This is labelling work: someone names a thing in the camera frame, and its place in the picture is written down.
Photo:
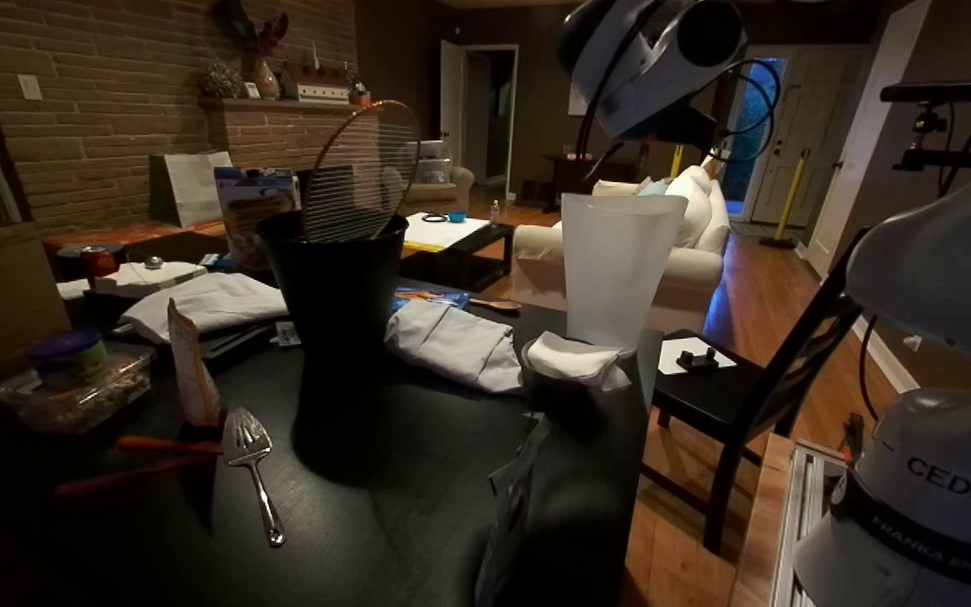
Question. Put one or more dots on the low coffee table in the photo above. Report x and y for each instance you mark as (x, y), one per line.
(456, 250)

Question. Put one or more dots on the metal slotted spatula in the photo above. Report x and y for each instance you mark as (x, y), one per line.
(245, 445)

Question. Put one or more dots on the white paper stack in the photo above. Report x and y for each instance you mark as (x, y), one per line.
(210, 303)

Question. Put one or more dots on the wire basket handle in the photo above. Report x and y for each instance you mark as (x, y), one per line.
(367, 159)

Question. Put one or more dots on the black wooden chair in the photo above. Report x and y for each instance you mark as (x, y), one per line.
(747, 399)

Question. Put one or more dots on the clear plastic food container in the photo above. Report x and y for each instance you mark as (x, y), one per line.
(76, 384)

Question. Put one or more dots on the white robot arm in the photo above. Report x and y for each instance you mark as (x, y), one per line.
(902, 524)

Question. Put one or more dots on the folded white napkin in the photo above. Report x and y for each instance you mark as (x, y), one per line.
(564, 358)

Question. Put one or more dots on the white cloth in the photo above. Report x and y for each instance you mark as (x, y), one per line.
(456, 342)

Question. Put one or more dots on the beige sofa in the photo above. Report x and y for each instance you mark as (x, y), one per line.
(692, 268)

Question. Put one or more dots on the white plastic bin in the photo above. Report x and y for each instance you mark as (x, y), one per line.
(613, 256)

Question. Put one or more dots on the orange handled tongs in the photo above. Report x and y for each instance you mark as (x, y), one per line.
(141, 456)

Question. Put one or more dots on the black bucket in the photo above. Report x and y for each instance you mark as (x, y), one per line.
(337, 282)

